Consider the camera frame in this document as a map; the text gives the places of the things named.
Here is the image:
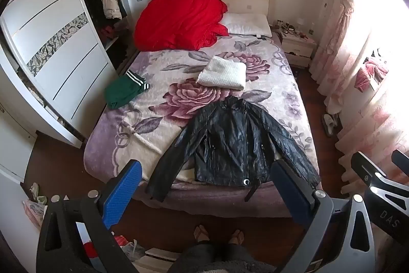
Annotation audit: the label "floral plush blanket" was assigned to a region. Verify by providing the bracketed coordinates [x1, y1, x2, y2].
[84, 36, 320, 217]

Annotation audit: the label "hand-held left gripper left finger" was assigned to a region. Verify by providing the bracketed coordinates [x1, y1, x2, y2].
[36, 159, 143, 273]

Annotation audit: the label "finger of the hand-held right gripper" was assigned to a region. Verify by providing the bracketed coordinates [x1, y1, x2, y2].
[390, 150, 409, 169]
[351, 151, 395, 193]

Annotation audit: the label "green and white slippers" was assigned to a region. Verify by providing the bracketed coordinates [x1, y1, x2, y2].
[30, 182, 48, 205]

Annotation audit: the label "pink bag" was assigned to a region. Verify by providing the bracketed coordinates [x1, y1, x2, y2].
[22, 200, 45, 230]

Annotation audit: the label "person's legs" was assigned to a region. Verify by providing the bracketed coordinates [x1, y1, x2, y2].
[168, 243, 277, 273]

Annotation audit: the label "pink fluffy cloth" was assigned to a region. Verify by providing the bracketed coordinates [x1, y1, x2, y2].
[357, 57, 390, 93]

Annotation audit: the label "white box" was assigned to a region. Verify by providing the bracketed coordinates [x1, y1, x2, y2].
[145, 247, 179, 261]

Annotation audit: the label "pink floral curtain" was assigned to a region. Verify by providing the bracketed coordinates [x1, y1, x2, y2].
[308, 0, 409, 229]

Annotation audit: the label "green pants with white stripes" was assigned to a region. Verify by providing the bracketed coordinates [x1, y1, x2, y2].
[105, 70, 150, 110]

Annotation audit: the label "red clothes in wardrobe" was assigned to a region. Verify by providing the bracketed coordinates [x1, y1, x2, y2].
[99, 25, 117, 41]

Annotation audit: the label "nightstand clutter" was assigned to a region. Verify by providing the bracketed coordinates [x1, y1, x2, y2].
[271, 20, 315, 38]

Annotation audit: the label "red duvet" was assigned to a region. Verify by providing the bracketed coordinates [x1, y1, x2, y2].
[133, 0, 230, 51]

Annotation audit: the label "black leather jacket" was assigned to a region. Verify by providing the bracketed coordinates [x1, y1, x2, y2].
[145, 96, 322, 203]

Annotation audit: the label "white folded sweater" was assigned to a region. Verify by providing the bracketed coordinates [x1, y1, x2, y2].
[196, 56, 246, 91]

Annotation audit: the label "white pillow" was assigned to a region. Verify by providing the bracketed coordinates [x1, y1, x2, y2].
[221, 13, 273, 38]

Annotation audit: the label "cream nightstand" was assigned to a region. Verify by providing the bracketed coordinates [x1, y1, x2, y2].
[279, 27, 317, 69]

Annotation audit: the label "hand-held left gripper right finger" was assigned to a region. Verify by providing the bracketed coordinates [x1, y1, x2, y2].
[271, 159, 376, 273]

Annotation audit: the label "white sliding-door wardrobe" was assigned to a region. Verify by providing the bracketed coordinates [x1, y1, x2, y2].
[0, 0, 128, 149]

